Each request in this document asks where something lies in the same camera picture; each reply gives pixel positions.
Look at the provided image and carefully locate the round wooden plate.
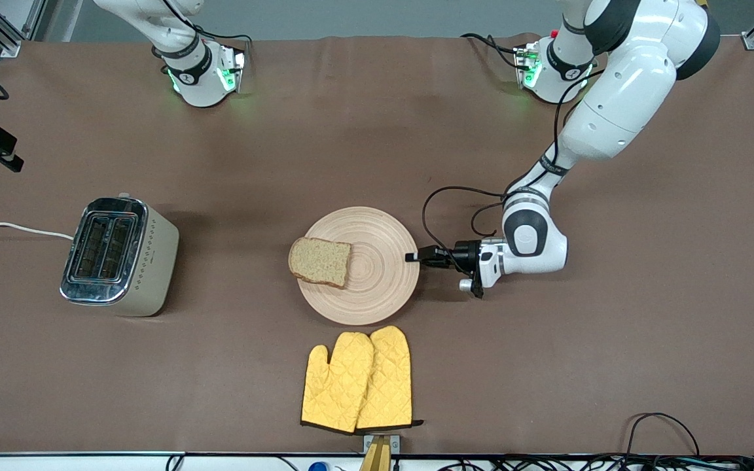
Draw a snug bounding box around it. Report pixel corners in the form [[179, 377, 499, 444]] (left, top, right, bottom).
[[297, 207, 421, 326]]

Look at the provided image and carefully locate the brown toast slice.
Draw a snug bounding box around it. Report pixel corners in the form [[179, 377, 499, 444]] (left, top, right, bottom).
[[288, 237, 353, 289]]

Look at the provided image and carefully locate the brown table cover sheet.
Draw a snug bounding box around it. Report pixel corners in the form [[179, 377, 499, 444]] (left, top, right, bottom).
[[0, 34, 754, 457]]

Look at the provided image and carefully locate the yellow quilted oven mitt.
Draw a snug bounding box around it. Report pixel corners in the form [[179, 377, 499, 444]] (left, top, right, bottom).
[[356, 325, 423, 430], [301, 332, 375, 434]]

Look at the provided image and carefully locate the cream and chrome toaster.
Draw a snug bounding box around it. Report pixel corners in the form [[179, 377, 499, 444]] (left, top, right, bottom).
[[60, 194, 180, 318]]

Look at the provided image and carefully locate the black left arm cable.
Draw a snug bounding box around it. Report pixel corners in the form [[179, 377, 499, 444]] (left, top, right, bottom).
[[422, 65, 607, 275]]

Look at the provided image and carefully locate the white toaster power cord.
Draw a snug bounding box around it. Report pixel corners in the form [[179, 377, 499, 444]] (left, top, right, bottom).
[[0, 219, 75, 241]]

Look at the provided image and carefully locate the small metal clamp bracket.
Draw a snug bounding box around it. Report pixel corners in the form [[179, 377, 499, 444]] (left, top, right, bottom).
[[364, 434, 401, 454]]

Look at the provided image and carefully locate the metal arm base bracket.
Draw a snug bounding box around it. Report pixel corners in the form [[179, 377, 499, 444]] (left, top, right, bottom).
[[514, 42, 543, 90], [217, 43, 247, 94]]

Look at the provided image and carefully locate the black arm base cable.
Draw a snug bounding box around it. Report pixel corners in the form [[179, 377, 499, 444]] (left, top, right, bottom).
[[190, 25, 255, 46], [461, 33, 523, 69]]

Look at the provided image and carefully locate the black looped cable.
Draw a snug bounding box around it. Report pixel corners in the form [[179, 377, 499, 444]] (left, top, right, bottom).
[[624, 412, 700, 459]]

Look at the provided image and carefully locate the black cable bundle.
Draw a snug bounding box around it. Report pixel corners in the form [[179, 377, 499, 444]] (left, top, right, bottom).
[[436, 453, 754, 471]]

